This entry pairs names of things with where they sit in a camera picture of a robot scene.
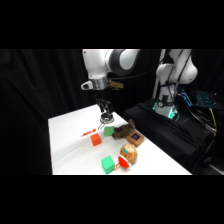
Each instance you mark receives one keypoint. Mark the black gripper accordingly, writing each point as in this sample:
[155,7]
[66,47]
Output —
[103,101]

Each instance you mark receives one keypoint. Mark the red cube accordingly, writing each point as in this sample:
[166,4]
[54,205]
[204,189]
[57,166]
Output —
[96,140]

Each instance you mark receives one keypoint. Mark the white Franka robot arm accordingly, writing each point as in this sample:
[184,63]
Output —
[96,61]

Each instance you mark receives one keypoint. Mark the green cube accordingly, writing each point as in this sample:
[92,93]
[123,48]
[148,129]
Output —
[107,164]

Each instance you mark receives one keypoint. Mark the small silver metal strainer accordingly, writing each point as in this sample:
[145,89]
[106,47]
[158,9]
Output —
[107,119]

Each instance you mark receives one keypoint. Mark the light green block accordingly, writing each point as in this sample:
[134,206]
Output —
[108,131]

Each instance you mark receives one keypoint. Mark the brown plush toy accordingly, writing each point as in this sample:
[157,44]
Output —
[122,131]

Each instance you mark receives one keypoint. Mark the red marker pen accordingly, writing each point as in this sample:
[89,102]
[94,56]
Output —
[88,133]

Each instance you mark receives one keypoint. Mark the wooden block with blue screen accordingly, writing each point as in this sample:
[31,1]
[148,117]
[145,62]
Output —
[136,138]

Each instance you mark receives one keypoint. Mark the black cloth-covered robot stand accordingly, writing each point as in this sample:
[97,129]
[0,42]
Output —
[166,133]

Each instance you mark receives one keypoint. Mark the green base light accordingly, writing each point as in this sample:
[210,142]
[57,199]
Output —
[173,115]

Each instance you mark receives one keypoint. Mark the black curtain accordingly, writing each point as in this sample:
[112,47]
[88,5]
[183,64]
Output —
[36,100]

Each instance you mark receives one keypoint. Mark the blue-lit keyboard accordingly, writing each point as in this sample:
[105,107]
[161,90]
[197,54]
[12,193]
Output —
[206,99]

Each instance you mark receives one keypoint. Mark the gray wrist camera mount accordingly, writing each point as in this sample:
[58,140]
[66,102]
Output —
[95,84]

